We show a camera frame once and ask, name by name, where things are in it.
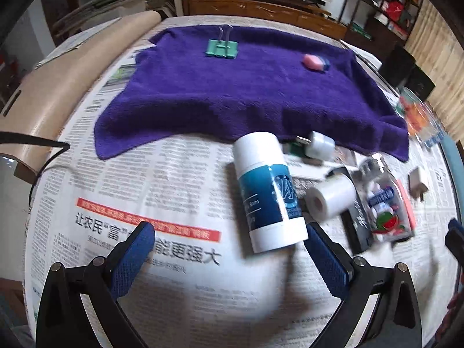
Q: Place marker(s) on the white tape roll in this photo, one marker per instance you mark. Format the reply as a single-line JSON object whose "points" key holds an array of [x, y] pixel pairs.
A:
{"points": [[337, 192]]}

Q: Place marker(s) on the black rectangular tube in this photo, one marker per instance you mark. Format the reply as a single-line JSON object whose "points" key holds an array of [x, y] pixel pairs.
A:
{"points": [[357, 228]]}

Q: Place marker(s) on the white and blue balm stick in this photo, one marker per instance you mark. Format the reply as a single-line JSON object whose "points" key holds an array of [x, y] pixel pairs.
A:
{"points": [[261, 188]]}

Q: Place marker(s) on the stacked grey racks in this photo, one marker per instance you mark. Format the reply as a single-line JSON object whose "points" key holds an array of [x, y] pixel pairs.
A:
{"points": [[119, 3]]}

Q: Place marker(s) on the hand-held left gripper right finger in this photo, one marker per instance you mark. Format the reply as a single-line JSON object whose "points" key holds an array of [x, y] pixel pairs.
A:
{"points": [[326, 261]]}

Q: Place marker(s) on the beige curved board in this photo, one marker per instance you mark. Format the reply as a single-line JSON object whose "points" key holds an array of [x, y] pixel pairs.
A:
{"points": [[65, 79]]}

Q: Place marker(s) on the clear plastic candy bottle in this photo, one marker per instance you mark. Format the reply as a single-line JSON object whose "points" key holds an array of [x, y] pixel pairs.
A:
{"points": [[384, 203]]}

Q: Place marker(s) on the small white cylinder cap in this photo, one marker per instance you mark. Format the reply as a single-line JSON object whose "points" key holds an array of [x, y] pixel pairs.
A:
{"points": [[321, 147]]}

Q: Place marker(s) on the black speaker box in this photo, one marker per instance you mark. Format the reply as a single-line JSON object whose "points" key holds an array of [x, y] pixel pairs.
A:
{"points": [[397, 65], [422, 81]]}

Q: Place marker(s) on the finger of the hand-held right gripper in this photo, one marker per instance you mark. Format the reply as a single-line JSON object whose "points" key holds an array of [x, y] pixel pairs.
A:
{"points": [[456, 234]]}

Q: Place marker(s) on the blue-tinted clear plastic cup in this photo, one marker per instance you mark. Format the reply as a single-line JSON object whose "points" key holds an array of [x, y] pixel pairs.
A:
{"points": [[434, 134]]}

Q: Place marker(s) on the pink tube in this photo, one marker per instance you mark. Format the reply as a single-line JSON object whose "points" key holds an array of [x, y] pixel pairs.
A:
{"points": [[408, 203]]}

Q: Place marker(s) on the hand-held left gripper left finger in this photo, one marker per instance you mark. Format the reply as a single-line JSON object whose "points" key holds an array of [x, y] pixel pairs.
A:
{"points": [[135, 257]]}

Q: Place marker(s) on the pink and blue eraser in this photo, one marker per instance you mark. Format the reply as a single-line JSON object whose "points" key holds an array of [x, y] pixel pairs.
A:
{"points": [[314, 62]]}

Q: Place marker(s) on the green binder clip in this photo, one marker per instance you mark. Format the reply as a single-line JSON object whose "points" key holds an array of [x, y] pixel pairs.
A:
{"points": [[221, 49]]}

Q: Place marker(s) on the wooden cabinet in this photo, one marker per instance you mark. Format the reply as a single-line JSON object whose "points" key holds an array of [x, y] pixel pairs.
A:
{"points": [[253, 9]]}

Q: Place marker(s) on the dark metal shelf rack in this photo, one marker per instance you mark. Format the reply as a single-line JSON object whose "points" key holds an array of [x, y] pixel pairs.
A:
{"points": [[384, 3]]}

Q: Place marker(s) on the white charger plug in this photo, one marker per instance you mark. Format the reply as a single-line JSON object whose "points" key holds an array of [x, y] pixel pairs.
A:
{"points": [[417, 185]]}

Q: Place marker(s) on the green-tinted plastic cup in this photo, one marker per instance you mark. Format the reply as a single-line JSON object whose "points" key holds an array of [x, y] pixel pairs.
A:
{"points": [[406, 99]]}

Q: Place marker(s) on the beige patterned curtain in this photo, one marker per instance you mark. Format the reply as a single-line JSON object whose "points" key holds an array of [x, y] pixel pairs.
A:
{"points": [[438, 61]]}

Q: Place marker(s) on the purple towel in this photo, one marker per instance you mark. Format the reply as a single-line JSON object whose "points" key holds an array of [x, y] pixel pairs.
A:
{"points": [[235, 87]]}

